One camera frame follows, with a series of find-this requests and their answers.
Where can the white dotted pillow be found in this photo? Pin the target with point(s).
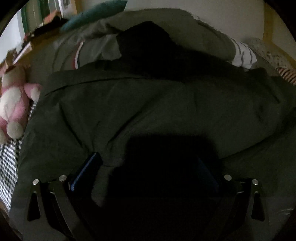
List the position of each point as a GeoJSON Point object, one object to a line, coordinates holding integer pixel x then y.
{"type": "Point", "coordinates": [269, 52]}

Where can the dark green large jacket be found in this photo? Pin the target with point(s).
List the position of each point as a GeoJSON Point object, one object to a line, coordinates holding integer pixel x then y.
{"type": "Point", "coordinates": [167, 131]}

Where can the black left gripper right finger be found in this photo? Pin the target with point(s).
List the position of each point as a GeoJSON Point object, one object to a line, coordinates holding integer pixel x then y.
{"type": "Point", "coordinates": [244, 214]}

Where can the red striped Hello Kitty pillow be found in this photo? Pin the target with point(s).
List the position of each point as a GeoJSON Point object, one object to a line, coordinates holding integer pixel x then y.
{"type": "Point", "coordinates": [287, 74]}

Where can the clothes pile by window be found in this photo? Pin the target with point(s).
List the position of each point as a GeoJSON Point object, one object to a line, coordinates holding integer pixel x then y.
{"type": "Point", "coordinates": [12, 42]}

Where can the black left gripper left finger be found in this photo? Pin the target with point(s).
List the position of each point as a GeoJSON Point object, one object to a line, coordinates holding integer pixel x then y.
{"type": "Point", "coordinates": [64, 209]}

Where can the grey striped duvet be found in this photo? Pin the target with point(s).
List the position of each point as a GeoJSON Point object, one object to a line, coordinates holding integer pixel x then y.
{"type": "Point", "coordinates": [143, 33]}

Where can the wooden bunk bed frame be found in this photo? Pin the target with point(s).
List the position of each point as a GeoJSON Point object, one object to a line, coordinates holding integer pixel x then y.
{"type": "Point", "coordinates": [277, 33]}

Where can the teal pillow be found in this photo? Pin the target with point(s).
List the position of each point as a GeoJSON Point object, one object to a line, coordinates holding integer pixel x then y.
{"type": "Point", "coordinates": [98, 12]}

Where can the black white checkered bedsheet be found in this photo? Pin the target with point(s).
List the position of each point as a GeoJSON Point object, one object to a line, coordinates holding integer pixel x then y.
{"type": "Point", "coordinates": [10, 154]}

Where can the pink white plush toy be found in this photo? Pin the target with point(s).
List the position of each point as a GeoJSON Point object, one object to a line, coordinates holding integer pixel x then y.
{"type": "Point", "coordinates": [16, 94]}

